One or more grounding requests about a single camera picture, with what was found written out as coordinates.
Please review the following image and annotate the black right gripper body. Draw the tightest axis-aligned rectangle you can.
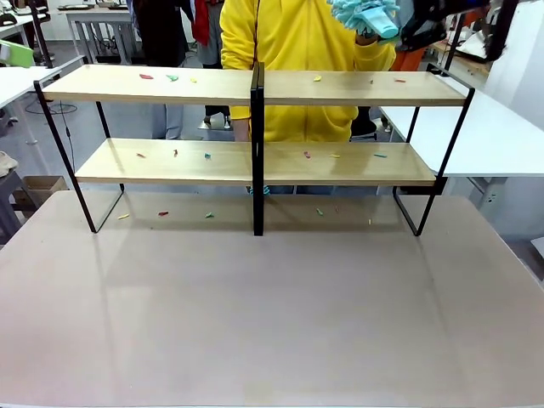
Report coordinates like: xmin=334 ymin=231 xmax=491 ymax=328
xmin=424 ymin=0 xmax=490 ymax=29

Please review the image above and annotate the person's right forearm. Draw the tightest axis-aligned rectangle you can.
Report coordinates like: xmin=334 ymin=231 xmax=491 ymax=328
xmin=220 ymin=37 xmax=256 ymax=122

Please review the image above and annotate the person's left forearm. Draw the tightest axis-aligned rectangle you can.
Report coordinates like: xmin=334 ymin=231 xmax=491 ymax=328
xmin=354 ymin=40 xmax=397 ymax=72

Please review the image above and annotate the person's left hand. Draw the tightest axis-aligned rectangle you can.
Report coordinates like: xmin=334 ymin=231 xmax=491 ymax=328
xmin=354 ymin=30 xmax=383 ymax=47

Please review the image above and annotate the person's right hand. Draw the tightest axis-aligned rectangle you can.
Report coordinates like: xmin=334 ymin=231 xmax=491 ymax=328
xmin=232 ymin=118 xmax=251 ymax=144

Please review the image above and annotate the orange garment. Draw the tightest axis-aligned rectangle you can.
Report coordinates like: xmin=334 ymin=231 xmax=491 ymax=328
xmin=389 ymin=42 xmax=430 ymax=72

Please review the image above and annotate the white bag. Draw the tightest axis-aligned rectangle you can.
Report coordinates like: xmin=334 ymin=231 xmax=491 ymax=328
xmin=460 ymin=25 xmax=496 ymax=60

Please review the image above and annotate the black office chair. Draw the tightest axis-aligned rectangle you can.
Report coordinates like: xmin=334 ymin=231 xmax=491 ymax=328
xmin=348 ymin=105 xmax=379 ymax=144

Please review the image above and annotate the large white table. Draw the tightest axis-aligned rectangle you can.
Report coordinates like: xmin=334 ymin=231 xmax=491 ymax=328
xmin=379 ymin=63 xmax=544 ymax=205

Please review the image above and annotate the person in yellow hoodie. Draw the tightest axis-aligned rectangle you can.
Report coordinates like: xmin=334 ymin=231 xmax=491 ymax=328
xmin=219 ymin=0 xmax=399 ymax=144

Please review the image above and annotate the person in red jacket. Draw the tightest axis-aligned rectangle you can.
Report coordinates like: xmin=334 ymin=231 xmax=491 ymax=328
xmin=190 ymin=0 xmax=237 ymax=131

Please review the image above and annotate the person in black clothes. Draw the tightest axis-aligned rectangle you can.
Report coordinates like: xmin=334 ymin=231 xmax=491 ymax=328
xmin=131 ymin=0 xmax=190 ymax=141

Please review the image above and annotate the grey slatted desk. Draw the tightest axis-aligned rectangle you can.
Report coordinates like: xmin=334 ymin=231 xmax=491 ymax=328
xmin=63 ymin=3 xmax=141 ymax=65

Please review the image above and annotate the black pole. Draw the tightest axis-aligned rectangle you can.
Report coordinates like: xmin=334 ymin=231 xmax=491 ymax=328
xmin=29 ymin=0 xmax=54 ymax=69

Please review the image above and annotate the green box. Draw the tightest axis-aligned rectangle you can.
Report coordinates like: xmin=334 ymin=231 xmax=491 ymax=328
xmin=0 ymin=39 xmax=35 ymax=69

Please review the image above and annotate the white table black edge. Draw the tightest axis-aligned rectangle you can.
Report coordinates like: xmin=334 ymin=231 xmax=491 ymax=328
xmin=0 ymin=54 xmax=86 ymax=111

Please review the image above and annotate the cardboard box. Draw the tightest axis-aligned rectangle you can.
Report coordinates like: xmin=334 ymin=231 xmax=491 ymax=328
xmin=11 ymin=175 xmax=69 ymax=209

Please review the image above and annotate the beige cloth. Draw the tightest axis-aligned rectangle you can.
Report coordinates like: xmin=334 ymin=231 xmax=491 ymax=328
xmin=0 ymin=150 xmax=20 ymax=178

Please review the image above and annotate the grey stool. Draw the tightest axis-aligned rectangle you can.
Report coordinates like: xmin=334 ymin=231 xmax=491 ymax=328
xmin=0 ymin=169 xmax=29 ymax=246

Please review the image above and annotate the wood shelf black frame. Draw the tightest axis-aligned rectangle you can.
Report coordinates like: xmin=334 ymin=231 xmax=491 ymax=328
xmin=32 ymin=61 xmax=265 ymax=237
xmin=250 ymin=62 xmax=476 ymax=237

